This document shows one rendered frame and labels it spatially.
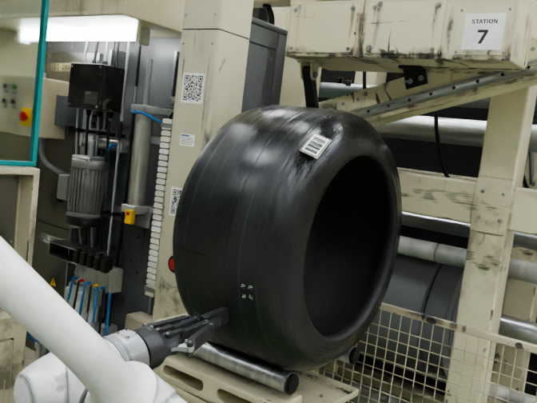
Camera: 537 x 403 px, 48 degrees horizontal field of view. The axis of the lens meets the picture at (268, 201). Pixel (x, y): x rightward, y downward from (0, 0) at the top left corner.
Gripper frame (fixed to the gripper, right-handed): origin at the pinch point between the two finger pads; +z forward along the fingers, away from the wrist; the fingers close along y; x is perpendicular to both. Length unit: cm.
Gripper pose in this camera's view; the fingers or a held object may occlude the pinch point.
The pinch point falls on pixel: (214, 318)
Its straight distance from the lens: 123.0
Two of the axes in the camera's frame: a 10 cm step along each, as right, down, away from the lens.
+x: -0.4, 9.8, 2.0
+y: -8.0, -1.5, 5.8
